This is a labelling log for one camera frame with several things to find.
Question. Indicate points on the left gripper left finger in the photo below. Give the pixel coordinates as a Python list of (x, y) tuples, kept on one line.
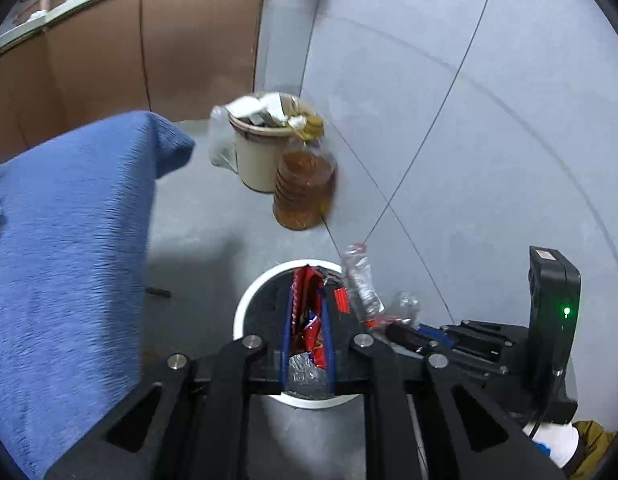
[(294, 368)]

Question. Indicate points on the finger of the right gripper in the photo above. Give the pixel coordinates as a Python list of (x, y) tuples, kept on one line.
[(408, 337), (435, 334)]

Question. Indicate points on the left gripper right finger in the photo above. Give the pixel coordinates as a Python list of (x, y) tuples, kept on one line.
[(328, 339)]

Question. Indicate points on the red snack wrapper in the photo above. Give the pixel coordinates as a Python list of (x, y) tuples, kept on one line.
[(307, 325)]

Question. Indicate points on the clear plastic wrapper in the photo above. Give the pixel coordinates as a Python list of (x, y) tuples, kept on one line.
[(364, 299)]

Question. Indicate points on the white round trash bin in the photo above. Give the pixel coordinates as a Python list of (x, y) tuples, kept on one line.
[(265, 308)]

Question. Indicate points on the amber oil bottle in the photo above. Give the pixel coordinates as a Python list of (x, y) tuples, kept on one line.
[(304, 184)]

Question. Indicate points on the beige full waste bin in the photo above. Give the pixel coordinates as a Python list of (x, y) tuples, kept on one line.
[(249, 135)]

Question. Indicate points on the blue towel table cover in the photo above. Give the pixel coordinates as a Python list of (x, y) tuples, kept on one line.
[(73, 237)]

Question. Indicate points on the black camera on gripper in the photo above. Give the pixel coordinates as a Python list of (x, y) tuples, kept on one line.
[(555, 289)]

